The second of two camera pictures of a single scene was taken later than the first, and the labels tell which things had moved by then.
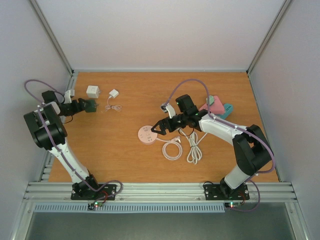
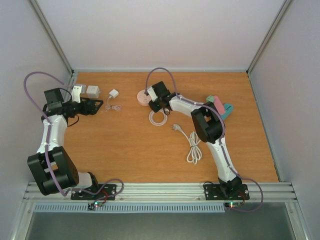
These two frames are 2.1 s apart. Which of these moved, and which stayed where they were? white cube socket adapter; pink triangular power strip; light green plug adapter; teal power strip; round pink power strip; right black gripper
Moved: right black gripper; round pink power strip
Stayed: white cube socket adapter; light green plug adapter; teal power strip; pink triangular power strip
